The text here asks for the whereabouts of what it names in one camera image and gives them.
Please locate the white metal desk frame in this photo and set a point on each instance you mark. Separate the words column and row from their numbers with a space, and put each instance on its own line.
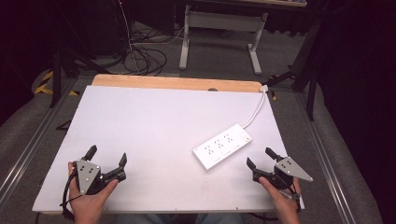
column 222, row 21

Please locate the person's left hand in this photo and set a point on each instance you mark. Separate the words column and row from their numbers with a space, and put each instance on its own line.
column 85, row 205

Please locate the person's right hand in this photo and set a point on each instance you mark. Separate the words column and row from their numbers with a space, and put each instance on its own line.
column 285, row 203

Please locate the white board table cover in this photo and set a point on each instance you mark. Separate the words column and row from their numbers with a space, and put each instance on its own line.
column 155, row 140

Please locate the yellow black floor tape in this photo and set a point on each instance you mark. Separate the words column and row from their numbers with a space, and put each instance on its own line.
column 46, row 85

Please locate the aluminium floor rail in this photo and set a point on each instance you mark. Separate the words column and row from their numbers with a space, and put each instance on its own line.
column 323, row 161
column 29, row 149

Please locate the white power strip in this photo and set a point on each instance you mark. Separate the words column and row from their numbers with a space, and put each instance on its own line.
column 221, row 146

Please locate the black metal stand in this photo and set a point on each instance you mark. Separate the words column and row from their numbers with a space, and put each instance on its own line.
column 62, row 71
column 306, row 62

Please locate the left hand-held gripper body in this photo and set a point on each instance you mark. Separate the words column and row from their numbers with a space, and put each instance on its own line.
column 90, row 180

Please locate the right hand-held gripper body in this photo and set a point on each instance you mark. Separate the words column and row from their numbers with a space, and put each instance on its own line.
column 280, row 179

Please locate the wooden table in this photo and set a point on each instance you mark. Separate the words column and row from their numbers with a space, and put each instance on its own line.
column 174, row 82

